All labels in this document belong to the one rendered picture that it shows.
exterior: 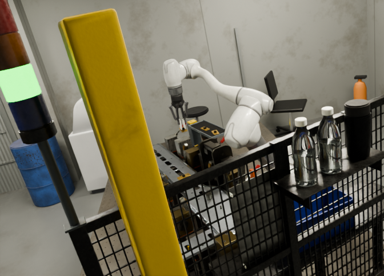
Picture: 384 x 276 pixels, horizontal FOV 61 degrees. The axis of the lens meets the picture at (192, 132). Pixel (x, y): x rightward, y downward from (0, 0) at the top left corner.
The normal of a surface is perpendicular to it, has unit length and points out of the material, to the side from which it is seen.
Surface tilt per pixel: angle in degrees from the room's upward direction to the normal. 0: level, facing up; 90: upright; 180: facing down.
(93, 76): 90
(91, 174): 90
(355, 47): 90
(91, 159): 90
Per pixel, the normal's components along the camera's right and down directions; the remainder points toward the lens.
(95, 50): 0.43, 0.23
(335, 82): 0.11, 0.33
